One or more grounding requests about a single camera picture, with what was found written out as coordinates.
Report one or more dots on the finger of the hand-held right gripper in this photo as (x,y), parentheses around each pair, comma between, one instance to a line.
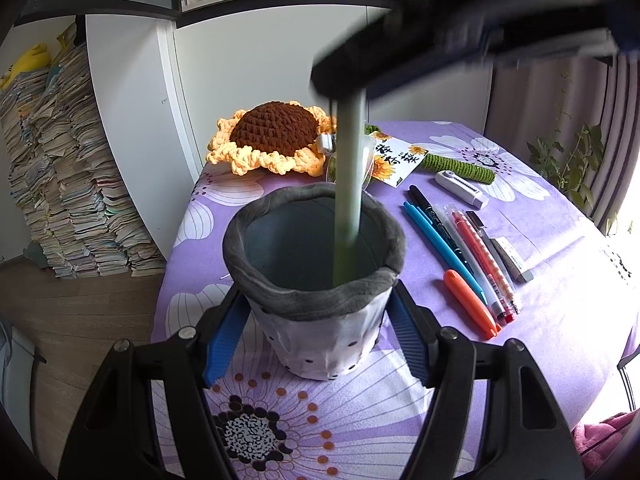
(380,55)

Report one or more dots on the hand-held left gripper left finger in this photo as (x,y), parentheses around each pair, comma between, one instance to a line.
(222,342)

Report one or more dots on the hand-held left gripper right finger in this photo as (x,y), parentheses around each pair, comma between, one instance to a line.
(407,342)

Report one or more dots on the orange marker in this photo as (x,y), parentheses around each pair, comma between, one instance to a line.
(470,305)

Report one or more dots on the clear pen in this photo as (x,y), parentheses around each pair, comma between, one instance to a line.
(489,302)

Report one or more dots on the grey fabric pen holder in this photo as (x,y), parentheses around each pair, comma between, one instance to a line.
(320,305)

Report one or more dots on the blue pen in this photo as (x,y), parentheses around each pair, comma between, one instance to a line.
(442,252)

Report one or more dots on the pale green pen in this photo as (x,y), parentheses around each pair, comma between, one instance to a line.
(350,160)

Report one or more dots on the black pen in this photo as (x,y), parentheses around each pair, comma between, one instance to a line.
(432,212)

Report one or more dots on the white plastic clip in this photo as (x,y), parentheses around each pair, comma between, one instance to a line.
(326,143)

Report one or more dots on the sunflower print card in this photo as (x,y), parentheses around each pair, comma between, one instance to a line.
(397,160)

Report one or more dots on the crochet sunflower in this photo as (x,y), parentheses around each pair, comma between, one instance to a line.
(275,125)

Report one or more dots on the white eraser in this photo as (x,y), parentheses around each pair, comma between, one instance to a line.
(512,260)

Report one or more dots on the purple floral tablecloth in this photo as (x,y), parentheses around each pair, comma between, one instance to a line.
(550,310)

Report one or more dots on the white utility knife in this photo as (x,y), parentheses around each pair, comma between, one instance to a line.
(462,190)

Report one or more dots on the green leafy plant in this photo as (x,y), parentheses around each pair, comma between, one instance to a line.
(575,160)

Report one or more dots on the striped curtain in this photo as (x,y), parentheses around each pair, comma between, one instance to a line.
(625,135)

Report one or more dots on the tall stack of books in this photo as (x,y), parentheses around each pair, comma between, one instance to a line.
(75,185)

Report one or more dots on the pink cloth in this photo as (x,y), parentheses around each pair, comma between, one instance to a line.
(602,442)

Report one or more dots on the white cabinet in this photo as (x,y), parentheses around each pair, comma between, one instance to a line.
(135,110)

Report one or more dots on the yellow plush toy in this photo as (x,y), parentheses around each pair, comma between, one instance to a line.
(27,62)

